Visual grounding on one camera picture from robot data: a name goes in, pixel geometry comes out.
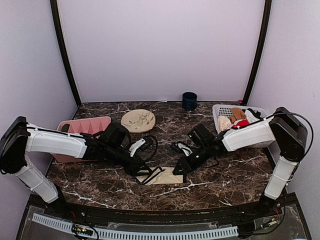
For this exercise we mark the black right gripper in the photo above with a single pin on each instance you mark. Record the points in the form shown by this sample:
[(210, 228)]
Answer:
[(187, 165)]

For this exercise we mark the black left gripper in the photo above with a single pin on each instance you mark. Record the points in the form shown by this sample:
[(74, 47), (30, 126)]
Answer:
[(132, 169)]

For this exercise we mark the cream underwear with navy trim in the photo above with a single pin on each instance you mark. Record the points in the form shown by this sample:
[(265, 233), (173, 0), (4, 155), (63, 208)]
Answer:
[(165, 177)]

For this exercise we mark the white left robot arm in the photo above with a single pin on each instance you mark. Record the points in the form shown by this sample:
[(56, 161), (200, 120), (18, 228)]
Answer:
[(23, 140)]

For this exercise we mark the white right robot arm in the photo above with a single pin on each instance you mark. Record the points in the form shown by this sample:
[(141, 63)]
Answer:
[(283, 129)]

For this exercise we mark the bird pattern ceramic plate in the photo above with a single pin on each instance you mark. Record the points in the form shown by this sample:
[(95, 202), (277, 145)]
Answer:
[(138, 121)]

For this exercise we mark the beige garment in basket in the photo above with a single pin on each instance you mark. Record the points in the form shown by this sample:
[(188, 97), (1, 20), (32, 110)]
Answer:
[(224, 123)]

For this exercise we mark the dark blue mug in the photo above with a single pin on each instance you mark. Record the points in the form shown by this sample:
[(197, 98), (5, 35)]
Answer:
[(189, 101)]

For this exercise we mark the white plastic laundry basket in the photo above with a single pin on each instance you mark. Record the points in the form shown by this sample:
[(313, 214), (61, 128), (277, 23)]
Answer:
[(255, 135)]

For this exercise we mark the pink divided organizer box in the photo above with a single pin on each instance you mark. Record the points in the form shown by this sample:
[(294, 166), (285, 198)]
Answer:
[(86, 125)]

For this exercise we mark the red garment in basket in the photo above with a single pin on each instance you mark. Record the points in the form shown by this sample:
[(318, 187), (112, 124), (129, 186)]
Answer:
[(241, 123)]

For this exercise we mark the brown garment in basket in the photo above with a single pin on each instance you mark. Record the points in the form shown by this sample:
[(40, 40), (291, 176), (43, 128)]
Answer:
[(238, 114)]

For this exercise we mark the white garment in basket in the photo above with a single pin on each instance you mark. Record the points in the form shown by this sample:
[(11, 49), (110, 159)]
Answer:
[(252, 116)]

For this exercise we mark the black rolled item in organizer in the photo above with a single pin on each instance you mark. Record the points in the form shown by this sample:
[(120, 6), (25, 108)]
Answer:
[(65, 128)]

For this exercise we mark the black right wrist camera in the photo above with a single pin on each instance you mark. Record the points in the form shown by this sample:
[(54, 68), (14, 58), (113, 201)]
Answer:
[(201, 136)]

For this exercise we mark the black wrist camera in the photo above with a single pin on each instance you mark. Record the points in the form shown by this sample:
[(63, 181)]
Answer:
[(114, 134), (201, 136)]

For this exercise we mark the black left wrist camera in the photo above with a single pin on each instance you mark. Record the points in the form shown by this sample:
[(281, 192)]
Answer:
[(114, 134)]

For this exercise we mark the grey slotted cable duct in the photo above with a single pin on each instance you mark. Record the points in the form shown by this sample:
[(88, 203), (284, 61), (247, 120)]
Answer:
[(99, 233)]

